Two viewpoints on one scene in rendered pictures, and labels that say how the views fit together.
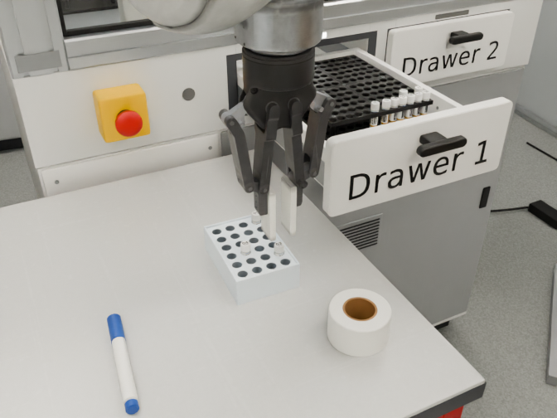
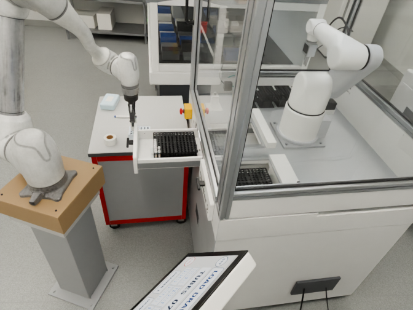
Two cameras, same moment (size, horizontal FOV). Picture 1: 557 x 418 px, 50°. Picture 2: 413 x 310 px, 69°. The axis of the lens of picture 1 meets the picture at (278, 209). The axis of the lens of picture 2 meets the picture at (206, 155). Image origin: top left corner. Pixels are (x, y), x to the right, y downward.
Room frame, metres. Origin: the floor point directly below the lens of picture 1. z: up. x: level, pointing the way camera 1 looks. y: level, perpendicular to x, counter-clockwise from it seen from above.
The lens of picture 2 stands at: (1.35, -1.27, 1.89)
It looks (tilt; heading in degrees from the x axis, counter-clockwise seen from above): 40 degrees down; 103
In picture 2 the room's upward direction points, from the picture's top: 6 degrees clockwise
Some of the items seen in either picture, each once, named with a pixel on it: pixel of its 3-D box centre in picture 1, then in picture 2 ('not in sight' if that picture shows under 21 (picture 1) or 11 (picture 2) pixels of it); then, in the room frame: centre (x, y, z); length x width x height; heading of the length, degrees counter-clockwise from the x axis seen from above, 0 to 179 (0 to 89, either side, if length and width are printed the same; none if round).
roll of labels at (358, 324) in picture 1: (358, 322); (110, 139); (0.49, -0.09, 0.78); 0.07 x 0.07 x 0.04
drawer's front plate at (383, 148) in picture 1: (419, 154); (136, 147); (0.72, -0.19, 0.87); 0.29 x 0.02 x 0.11; 116
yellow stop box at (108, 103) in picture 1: (122, 114); (187, 111); (0.84, 0.24, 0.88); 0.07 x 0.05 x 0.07; 116
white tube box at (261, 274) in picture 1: (249, 255); (139, 133); (0.62, 0.04, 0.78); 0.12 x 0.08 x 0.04; 24
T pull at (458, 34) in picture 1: (462, 36); (200, 183); (1.12, -0.35, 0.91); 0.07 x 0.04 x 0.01; 116
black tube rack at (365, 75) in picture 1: (342, 103); (174, 146); (0.90, -0.10, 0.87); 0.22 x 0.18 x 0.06; 26
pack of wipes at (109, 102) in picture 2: not in sight; (110, 101); (0.28, 0.27, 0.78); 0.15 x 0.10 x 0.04; 104
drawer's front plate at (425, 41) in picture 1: (449, 48); (206, 187); (1.14, -0.33, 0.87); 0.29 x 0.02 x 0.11; 116
